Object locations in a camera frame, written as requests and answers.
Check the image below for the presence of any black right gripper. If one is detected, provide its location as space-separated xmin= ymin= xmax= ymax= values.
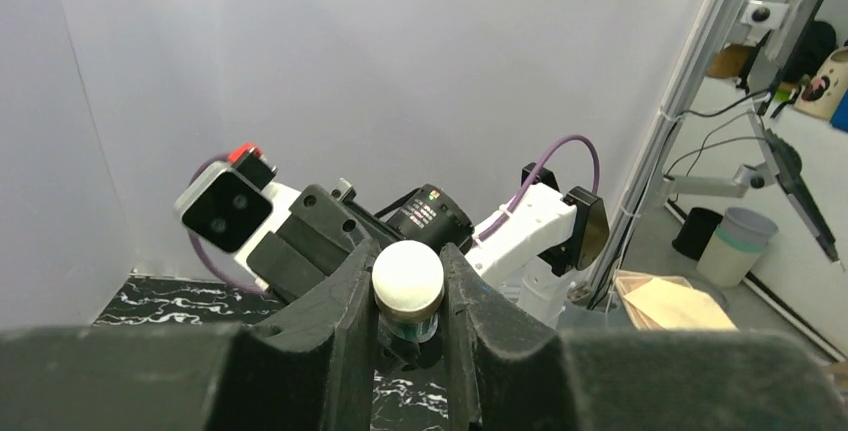
xmin=245 ymin=180 xmax=474 ymax=303

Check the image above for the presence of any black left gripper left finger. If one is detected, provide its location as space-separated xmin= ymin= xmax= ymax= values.
xmin=1 ymin=239 xmax=380 ymax=430

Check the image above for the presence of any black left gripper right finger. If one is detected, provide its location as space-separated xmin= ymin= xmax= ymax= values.
xmin=440 ymin=245 xmax=847 ymax=430

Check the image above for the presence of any green white glue stick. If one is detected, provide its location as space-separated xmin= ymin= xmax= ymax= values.
xmin=371 ymin=240 xmax=445 ymax=343

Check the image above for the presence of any monitor on arm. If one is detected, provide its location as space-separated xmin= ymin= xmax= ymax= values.
xmin=749 ymin=112 xmax=847 ymax=272

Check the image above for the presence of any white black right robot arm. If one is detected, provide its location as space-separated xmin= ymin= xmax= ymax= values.
xmin=234 ymin=166 xmax=609 ymax=303

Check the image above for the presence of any stack of spare envelopes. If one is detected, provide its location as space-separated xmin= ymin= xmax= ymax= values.
xmin=613 ymin=270 xmax=738 ymax=331

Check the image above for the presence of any black cup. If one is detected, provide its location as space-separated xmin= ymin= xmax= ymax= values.
xmin=671 ymin=207 xmax=723 ymax=261

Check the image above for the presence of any grey paper cup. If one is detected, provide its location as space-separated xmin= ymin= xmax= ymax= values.
xmin=696 ymin=207 xmax=779 ymax=288

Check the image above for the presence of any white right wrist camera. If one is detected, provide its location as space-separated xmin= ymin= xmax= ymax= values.
xmin=173 ymin=142 xmax=301 ymax=292

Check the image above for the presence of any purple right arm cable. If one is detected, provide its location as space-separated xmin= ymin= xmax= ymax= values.
xmin=186 ymin=134 xmax=602 ymax=297

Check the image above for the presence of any aluminium frame post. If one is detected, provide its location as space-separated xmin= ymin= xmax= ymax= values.
xmin=585 ymin=0 xmax=745 ymax=309

